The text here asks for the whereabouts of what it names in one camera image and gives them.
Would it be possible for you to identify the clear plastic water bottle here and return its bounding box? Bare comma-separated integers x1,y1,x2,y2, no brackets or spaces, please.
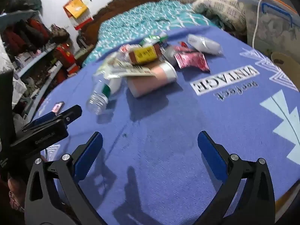
86,74,122,115

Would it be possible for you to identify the green white sachet packet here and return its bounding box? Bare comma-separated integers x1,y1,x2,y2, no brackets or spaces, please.
94,51,155,79

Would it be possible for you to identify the brown yellow medicine box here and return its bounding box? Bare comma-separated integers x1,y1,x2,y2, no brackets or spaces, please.
129,44,162,65

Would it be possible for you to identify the red foil snack wrapper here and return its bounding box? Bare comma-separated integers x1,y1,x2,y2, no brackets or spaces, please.
173,46,210,72

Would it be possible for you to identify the white tissue pack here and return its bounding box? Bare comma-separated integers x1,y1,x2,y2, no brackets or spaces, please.
187,34,223,55

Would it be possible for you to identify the green soda can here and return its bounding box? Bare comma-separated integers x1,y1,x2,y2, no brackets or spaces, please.
139,33,168,47

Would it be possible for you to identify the beige plastic trash bin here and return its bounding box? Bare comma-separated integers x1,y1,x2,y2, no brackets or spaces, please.
271,52,299,82

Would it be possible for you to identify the person's left hand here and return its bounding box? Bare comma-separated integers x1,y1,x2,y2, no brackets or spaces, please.
8,177,26,212

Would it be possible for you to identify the cluttered storage shelf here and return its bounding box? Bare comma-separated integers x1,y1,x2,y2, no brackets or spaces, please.
1,0,80,122

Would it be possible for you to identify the carved wooden headboard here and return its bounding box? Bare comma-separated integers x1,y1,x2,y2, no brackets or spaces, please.
76,0,160,47

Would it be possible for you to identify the blue patterned blanket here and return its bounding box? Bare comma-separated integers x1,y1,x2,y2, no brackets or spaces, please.
36,26,299,224

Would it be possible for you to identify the teal patterned bed quilt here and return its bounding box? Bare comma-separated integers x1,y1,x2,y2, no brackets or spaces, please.
82,0,215,67

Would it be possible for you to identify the large clear storage box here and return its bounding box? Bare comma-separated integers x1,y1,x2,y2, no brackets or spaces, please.
237,0,299,61

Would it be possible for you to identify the white cable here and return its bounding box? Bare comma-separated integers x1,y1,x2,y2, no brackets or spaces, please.
252,0,273,50

